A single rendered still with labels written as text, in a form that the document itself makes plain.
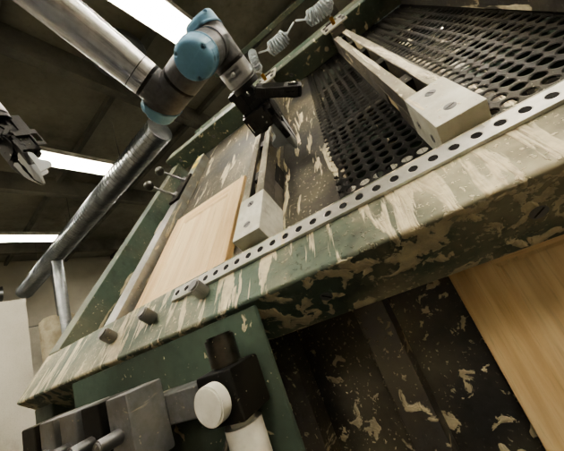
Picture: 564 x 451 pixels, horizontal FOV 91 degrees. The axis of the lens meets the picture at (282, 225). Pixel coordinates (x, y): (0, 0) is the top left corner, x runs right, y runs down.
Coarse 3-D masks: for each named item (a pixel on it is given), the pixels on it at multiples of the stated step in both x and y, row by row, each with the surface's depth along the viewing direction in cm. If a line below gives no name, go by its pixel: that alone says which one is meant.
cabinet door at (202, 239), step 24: (240, 192) 78; (192, 216) 90; (216, 216) 78; (168, 240) 89; (192, 240) 77; (216, 240) 67; (168, 264) 76; (192, 264) 67; (216, 264) 59; (144, 288) 75; (168, 288) 65
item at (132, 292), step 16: (208, 160) 140; (192, 176) 122; (192, 192) 116; (176, 208) 104; (160, 224) 100; (160, 240) 90; (144, 256) 86; (144, 272) 80; (128, 288) 76; (128, 304) 71; (112, 320) 68
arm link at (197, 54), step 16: (192, 32) 51; (208, 32) 53; (176, 48) 49; (192, 48) 49; (208, 48) 50; (224, 48) 57; (176, 64) 51; (192, 64) 51; (208, 64) 51; (176, 80) 55; (192, 80) 53
